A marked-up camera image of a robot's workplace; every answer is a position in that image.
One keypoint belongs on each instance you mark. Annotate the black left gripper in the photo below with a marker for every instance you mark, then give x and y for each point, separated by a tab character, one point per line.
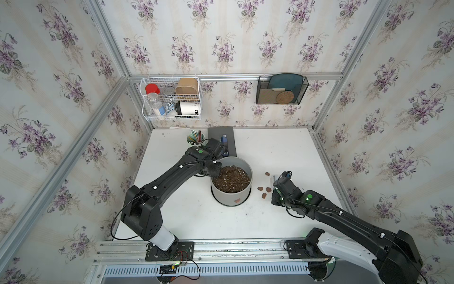
218	173

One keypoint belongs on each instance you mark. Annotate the white ceramic pot with soil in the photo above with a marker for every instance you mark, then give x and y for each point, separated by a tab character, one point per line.
236	175

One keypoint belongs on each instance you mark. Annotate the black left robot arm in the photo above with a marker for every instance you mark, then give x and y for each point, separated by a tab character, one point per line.
142	206

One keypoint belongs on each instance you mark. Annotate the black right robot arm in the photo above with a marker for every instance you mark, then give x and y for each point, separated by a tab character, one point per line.
393	257

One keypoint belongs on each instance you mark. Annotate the dark green pot saucer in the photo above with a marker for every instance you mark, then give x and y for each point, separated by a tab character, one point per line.
230	199

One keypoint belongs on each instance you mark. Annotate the blue black utility knife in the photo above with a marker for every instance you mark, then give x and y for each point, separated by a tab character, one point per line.
225	150

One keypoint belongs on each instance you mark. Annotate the green pen holder cup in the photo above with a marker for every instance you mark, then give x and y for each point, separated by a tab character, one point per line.
195	138

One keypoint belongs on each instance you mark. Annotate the dark grey mat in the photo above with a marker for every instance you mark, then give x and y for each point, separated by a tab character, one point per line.
218	132

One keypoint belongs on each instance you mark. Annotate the white black cup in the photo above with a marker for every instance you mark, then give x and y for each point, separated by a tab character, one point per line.
188	108

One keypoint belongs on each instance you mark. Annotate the clear plastic bottle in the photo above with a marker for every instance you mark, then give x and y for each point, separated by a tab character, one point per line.
156	104

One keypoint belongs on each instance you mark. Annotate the round cork coaster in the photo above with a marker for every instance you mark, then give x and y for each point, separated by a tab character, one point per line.
285	97

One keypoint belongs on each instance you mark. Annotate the red lidded jar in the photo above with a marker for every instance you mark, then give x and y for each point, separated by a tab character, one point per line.
152	88

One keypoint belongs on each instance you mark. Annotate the small circuit board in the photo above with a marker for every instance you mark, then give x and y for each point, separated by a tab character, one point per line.
168	269

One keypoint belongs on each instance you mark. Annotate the teal plate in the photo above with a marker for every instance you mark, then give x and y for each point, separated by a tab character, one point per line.
290	82

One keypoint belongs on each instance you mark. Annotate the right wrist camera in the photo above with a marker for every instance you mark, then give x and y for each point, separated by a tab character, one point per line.
286	174

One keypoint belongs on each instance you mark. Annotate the white wire wall basket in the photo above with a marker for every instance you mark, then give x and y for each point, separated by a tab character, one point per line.
169	98

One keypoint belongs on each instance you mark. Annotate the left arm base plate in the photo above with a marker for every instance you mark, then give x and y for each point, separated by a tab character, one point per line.
178	251

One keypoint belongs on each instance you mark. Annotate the black mesh wall organizer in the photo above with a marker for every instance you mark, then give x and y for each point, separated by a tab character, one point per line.
266	96

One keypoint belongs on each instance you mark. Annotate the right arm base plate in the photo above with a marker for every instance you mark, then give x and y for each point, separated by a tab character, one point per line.
299	249

